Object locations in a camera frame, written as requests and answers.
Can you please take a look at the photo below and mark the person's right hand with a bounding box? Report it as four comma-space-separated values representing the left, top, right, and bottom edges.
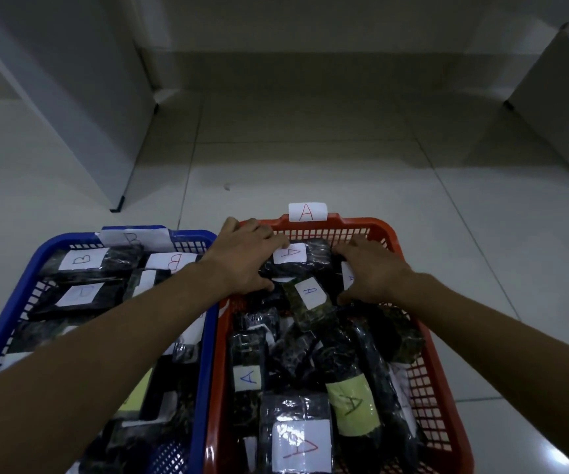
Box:
332, 234, 416, 307

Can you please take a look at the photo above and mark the person's left hand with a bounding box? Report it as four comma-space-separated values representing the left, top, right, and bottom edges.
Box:
199, 217, 290, 298

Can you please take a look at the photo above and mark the red plastic basket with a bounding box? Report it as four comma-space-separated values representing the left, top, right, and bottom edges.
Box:
203, 214, 475, 474

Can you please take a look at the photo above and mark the blue plastic basket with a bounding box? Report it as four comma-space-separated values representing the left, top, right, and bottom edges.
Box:
0, 225, 219, 474

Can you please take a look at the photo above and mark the person's left forearm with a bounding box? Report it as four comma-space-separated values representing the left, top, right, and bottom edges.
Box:
0, 263, 226, 474

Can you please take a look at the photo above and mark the person's right forearm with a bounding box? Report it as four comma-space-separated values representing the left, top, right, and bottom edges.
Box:
395, 273, 569, 472

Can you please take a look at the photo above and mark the small white paper tag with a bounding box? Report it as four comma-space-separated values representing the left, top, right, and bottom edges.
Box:
288, 201, 328, 223

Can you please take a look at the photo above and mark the large white paper tag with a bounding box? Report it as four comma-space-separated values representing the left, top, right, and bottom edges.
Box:
97, 227, 176, 252

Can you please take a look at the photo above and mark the white desk side panel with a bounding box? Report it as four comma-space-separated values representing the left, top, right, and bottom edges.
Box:
0, 0, 159, 213
504, 24, 569, 194

